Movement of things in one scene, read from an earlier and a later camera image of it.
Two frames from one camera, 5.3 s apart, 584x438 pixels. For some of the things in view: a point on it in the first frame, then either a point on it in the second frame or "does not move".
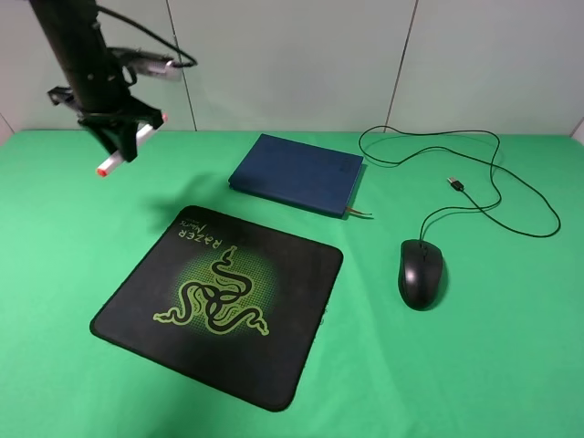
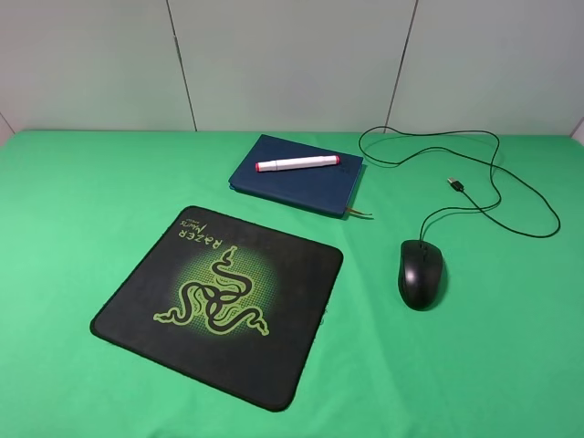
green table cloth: x=500 y=356 does not move
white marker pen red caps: x=115 y=159 -> x=297 y=162
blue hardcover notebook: x=318 y=178 does not move
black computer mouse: x=421 y=274 does not move
